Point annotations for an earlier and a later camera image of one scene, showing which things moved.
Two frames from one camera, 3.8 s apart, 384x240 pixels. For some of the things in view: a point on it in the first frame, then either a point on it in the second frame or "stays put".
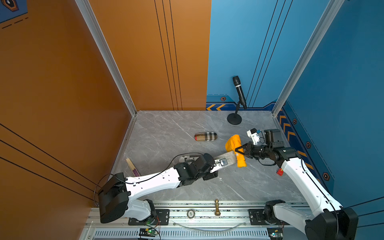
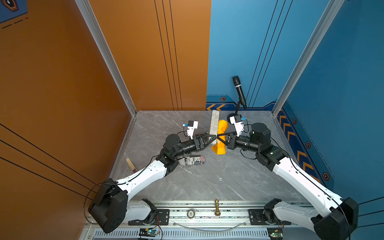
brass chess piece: [217, 212] stays put
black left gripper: [211, 175] → [199, 138]
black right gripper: [248, 151] → [232, 144]
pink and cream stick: [133, 169] stays put
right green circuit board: [275, 233] stays put
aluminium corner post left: [86, 11] stays put
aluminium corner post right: [334, 6] stays put
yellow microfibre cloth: [231, 145] → [219, 148]
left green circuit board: [147, 232] stays put
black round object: [235, 118] stays put
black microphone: [237, 82] stays put
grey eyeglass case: [231, 157] → [214, 128]
